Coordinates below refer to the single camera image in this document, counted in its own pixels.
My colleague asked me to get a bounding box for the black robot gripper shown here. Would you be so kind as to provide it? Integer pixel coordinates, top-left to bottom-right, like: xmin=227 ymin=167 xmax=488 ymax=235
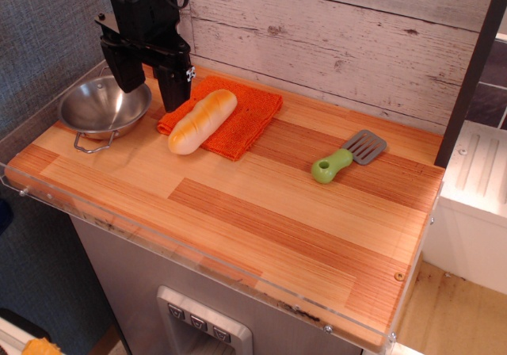
xmin=96 ymin=0 xmax=195 ymax=113

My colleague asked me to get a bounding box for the stainless steel two-handled pot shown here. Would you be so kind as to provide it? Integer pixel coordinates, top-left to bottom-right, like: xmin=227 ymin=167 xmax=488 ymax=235
xmin=58 ymin=67 xmax=152 ymax=154

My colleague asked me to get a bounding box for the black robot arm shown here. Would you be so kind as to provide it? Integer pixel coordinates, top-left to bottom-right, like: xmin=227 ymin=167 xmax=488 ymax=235
xmin=95 ymin=0 xmax=195 ymax=113

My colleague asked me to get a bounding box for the orange woven towel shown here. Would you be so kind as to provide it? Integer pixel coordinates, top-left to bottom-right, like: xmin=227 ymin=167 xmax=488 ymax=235
xmin=157 ymin=76 xmax=283 ymax=161

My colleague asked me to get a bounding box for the toy bread loaf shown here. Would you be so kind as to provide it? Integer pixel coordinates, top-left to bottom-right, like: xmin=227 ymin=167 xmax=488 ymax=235
xmin=168 ymin=89 xmax=238 ymax=155

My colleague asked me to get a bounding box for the clear acrylic front guard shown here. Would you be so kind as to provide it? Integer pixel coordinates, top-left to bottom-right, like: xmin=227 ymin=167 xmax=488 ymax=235
xmin=6 ymin=159 xmax=404 ymax=352

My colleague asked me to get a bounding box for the grey toy fridge cabinet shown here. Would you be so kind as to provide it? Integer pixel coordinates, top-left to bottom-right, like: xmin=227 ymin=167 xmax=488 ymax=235
xmin=71 ymin=218 xmax=362 ymax=354

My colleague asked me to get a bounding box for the green and grey toy spatula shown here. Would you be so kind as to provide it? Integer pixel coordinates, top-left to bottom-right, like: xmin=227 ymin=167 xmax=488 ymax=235
xmin=311 ymin=129 xmax=387 ymax=184

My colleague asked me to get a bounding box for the silver dispenser button panel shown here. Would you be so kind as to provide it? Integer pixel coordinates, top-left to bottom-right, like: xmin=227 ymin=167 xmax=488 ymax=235
xmin=157 ymin=285 xmax=254 ymax=354

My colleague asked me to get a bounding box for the yellow object bottom left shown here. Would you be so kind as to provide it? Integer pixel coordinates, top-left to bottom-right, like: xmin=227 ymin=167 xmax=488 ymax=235
xmin=21 ymin=338 xmax=63 ymax=355

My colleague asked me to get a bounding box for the white toy sink unit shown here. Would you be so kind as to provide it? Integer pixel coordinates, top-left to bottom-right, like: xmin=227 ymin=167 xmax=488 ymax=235
xmin=421 ymin=32 xmax=507 ymax=295

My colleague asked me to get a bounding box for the dark right shelf post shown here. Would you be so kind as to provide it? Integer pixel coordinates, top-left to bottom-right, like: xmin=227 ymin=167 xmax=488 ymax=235
xmin=434 ymin=0 xmax=506 ymax=168

